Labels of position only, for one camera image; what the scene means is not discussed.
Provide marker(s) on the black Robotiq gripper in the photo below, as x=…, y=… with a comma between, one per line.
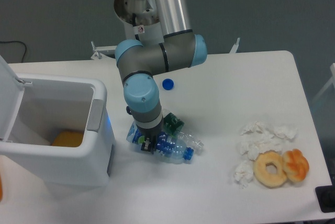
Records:
x=149, y=138

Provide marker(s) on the blue label plastic bottle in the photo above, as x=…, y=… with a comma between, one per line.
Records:
x=168, y=147

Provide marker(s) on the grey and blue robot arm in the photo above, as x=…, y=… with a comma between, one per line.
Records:
x=163, y=41

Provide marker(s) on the green label crushed plastic bottle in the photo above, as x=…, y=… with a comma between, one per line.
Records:
x=176, y=127

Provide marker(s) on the blue bottle cap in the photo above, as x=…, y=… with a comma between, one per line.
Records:
x=168, y=84

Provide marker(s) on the orange object inside bin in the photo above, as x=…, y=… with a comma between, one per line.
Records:
x=68, y=138

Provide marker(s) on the white open trash bin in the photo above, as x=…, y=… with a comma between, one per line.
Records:
x=35, y=108

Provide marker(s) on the small crumpled white tissue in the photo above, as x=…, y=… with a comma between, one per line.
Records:
x=243, y=174

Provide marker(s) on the crumpled white tissue pile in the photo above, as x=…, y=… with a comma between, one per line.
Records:
x=258, y=137

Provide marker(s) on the orange glazed bread roll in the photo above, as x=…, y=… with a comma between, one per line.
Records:
x=295, y=165

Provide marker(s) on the orange object at left edge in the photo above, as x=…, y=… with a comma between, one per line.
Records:
x=1, y=189

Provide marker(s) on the black device at table corner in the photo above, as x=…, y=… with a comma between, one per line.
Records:
x=325, y=196

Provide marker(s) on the white table bracket left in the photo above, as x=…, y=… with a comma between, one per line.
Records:
x=102, y=52

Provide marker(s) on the white table bracket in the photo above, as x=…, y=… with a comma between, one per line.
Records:
x=102, y=52
x=235, y=46

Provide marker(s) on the ring donut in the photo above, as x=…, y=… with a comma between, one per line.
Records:
x=268, y=169

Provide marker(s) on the white table bracket right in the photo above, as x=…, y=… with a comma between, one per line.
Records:
x=235, y=46

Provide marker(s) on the white metal frame right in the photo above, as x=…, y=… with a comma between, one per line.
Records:
x=320, y=98

